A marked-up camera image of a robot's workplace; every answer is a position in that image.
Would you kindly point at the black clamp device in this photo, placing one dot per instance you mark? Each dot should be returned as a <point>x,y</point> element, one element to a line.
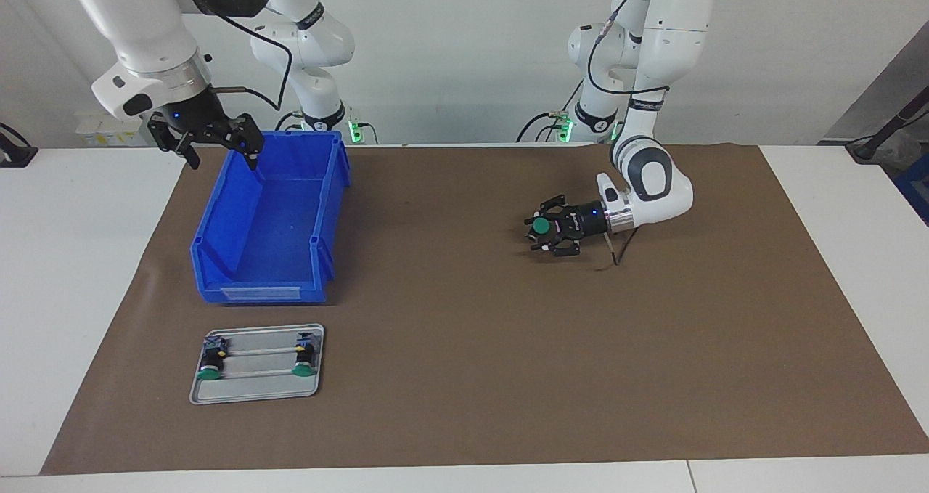
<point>14,155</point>

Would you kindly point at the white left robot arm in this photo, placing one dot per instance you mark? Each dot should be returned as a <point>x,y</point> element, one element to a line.
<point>668,28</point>

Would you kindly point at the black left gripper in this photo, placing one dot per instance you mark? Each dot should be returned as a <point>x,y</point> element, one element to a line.
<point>584,221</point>

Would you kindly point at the blue crate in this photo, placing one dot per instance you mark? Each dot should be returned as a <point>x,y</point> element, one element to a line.
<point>918,188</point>

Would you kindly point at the green push button switch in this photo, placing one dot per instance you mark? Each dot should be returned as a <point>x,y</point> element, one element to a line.
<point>305,359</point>
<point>541,226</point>

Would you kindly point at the green push button clear block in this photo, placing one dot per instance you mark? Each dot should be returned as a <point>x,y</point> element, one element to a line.
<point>211,362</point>

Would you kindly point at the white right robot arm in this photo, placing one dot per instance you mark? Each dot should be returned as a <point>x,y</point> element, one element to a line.
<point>138,28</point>

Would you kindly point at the grey metal tray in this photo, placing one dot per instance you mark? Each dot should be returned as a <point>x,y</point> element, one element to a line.
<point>254,388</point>

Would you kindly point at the black stand pole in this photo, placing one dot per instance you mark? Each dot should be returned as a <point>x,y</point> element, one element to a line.
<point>896,121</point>

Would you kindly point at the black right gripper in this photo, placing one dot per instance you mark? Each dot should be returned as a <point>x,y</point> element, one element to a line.
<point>192,115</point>

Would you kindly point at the brown table mat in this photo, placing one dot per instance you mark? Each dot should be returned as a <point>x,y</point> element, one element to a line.
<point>508,369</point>

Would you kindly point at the blue plastic storage bin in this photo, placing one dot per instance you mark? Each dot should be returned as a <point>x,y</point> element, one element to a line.
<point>276,231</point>

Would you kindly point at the white cardboard box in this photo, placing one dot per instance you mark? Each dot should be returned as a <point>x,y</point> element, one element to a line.
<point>101,136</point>

